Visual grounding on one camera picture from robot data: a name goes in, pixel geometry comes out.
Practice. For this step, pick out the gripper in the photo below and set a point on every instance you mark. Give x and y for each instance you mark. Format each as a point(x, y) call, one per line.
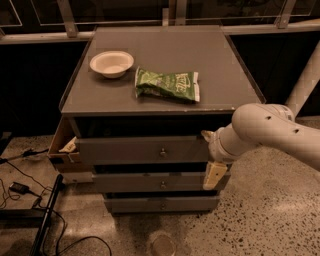
point(216, 148)

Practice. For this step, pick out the grey top drawer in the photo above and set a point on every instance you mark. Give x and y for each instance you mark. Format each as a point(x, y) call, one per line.
point(142, 150)

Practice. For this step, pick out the grey drawer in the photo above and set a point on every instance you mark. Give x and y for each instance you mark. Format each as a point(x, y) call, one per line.
point(142, 150)
point(162, 204)
point(149, 182)

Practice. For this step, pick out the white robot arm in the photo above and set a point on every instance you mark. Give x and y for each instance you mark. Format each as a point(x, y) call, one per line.
point(271, 125)

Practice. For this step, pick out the grey bottom drawer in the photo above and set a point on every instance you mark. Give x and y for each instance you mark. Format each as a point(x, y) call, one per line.
point(162, 204)

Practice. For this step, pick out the grey middle drawer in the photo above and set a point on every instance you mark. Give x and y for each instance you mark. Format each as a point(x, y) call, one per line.
point(149, 182)

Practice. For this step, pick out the grey drawer cabinet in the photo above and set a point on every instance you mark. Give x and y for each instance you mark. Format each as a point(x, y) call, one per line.
point(109, 108)

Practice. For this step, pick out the green chip bag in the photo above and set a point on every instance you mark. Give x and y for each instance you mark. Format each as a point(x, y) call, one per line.
point(182, 86)

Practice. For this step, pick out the white paper bowl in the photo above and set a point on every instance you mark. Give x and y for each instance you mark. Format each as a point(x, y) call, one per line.
point(112, 64)

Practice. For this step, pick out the cardboard box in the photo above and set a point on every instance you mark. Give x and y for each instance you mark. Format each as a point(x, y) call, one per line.
point(61, 156)

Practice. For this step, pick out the black metal bar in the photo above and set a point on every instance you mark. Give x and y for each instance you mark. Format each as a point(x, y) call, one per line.
point(47, 212)

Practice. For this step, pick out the black power adapter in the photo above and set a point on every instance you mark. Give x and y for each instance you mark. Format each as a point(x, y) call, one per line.
point(19, 188)

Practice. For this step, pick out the metal window railing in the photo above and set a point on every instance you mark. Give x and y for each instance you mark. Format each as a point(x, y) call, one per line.
point(46, 21)

